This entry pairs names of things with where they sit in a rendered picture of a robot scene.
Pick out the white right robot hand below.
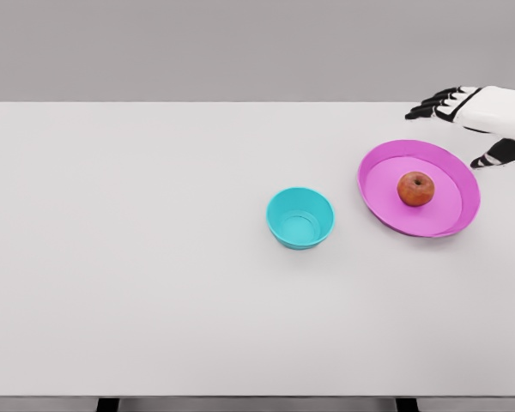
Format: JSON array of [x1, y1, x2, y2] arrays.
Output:
[[404, 85, 515, 171]]

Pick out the red apple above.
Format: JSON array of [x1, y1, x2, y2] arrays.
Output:
[[397, 171, 435, 208]]

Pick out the pink plate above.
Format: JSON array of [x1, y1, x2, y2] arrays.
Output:
[[356, 138, 482, 239]]

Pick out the blue bowl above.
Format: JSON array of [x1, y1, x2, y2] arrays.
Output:
[[265, 186, 336, 251]]

